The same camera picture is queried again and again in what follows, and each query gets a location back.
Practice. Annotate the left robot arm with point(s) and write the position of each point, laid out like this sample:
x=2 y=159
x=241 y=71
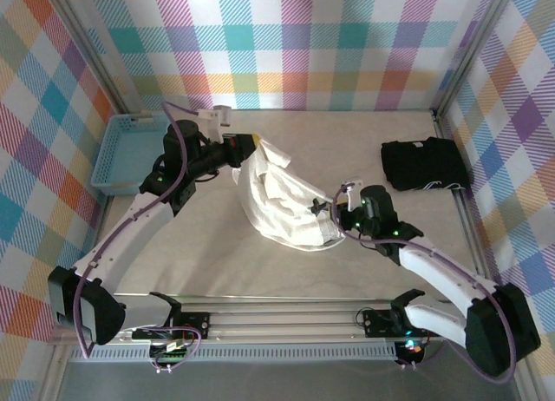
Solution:
x=130 y=232

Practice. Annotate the blue plastic basket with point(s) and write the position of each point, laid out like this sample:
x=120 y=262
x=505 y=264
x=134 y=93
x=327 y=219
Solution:
x=126 y=158

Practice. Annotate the electronics board with LEDs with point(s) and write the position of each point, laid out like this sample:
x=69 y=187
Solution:
x=411 y=351

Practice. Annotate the aluminium side rail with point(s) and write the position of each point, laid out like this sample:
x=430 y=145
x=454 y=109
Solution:
x=463 y=210
x=103 y=214

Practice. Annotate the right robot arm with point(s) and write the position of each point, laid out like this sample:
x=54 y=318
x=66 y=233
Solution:
x=438 y=266

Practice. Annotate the white t-shirt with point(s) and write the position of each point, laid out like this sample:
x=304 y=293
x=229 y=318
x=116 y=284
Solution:
x=282 y=201

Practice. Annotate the aluminium frame post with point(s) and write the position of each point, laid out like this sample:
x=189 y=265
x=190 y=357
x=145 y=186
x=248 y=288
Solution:
x=472 y=49
x=99 y=58

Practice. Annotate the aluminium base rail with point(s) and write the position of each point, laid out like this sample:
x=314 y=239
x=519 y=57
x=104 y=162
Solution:
x=282 y=323

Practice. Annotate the black folded t-shirt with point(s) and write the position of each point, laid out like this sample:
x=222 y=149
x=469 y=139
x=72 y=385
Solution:
x=422 y=162

